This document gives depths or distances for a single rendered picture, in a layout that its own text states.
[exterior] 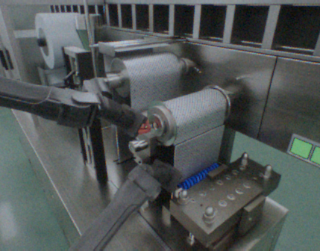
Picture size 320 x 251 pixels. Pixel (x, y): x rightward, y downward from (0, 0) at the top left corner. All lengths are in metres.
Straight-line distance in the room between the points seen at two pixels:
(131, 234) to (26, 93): 0.55
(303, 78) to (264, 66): 0.12
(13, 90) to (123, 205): 0.32
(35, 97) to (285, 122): 0.71
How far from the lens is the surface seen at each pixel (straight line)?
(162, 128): 0.69
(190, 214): 0.74
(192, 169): 0.84
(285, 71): 0.81
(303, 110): 0.81
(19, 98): 0.56
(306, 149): 0.84
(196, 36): 1.01
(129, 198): 0.51
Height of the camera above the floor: 1.58
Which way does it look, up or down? 29 degrees down
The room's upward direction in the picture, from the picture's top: straight up
